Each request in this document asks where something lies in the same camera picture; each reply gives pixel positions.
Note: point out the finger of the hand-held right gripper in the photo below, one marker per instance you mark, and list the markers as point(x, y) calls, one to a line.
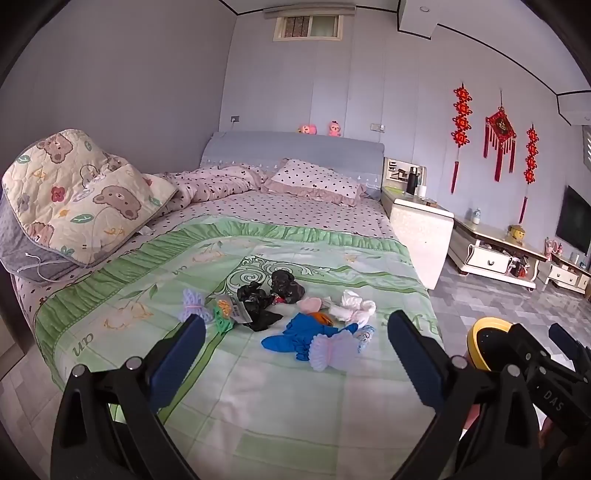
point(526, 346)
point(565, 348)

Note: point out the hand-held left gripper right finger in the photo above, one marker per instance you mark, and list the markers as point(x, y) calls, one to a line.
point(408, 355)

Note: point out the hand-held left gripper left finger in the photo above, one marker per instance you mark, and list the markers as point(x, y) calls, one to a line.
point(180, 355)

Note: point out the small printed plastic wrapper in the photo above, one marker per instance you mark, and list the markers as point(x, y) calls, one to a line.
point(364, 337)

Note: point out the yellow rimmed black bin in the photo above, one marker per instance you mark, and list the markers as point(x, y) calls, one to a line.
point(473, 341)

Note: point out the purple foam fruit net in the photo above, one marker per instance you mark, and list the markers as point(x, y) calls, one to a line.
point(196, 304)

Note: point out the green snack wrapper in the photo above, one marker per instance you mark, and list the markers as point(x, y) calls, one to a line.
point(221, 318)

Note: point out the large black plastic bag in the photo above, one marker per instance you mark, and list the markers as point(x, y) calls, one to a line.
point(258, 309)

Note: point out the orange peel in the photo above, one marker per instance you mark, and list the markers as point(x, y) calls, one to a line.
point(321, 318)

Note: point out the pink cloth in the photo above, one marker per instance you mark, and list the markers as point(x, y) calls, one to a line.
point(309, 305)

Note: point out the blue rubber glove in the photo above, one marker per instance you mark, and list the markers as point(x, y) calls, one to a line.
point(295, 337)

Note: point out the small black bag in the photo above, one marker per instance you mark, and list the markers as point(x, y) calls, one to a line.
point(284, 284)

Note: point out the person's right hand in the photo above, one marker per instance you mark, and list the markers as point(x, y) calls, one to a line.
point(547, 429)

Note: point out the small white low cabinet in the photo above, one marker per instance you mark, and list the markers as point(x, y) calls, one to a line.
point(565, 277)

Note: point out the shelf clutter pile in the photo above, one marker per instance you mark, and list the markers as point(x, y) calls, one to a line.
point(521, 267)

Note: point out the large white low cabinet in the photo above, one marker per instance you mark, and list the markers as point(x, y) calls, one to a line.
point(489, 261)

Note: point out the pink figurines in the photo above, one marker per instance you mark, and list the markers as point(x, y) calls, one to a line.
point(551, 249)

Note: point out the yellow toy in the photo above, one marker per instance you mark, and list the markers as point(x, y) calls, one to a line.
point(516, 235)

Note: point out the white nightstand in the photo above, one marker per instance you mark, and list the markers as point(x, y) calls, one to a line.
point(425, 244)

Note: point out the green printed blanket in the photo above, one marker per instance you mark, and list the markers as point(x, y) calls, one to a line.
point(286, 415)

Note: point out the baby bottle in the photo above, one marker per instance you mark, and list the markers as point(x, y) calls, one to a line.
point(476, 217)

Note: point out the black thermos bottle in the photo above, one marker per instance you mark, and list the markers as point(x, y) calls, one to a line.
point(412, 182)

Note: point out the pink dotted quilt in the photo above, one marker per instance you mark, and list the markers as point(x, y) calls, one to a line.
point(217, 182)

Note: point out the bear print quilt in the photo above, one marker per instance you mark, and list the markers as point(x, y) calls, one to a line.
point(92, 198)

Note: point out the white dotted bed sheet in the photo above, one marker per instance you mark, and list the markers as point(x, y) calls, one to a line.
point(286, 207)

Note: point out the dotted pillow with pink frill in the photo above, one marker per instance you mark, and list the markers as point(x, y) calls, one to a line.
point(314, 182)

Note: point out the louvred window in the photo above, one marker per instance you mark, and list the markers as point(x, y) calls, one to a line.
point(587, 145)

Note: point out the red diamond knot ornament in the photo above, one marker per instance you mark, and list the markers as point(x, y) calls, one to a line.
point(501, 124)

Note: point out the bed with blue headboard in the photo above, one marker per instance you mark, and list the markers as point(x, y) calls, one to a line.
point(295, 147)

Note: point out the small high window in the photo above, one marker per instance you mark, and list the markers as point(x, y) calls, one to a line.
point(309, 27)

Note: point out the wall mounted television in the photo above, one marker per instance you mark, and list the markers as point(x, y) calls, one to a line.
point(575, 221)

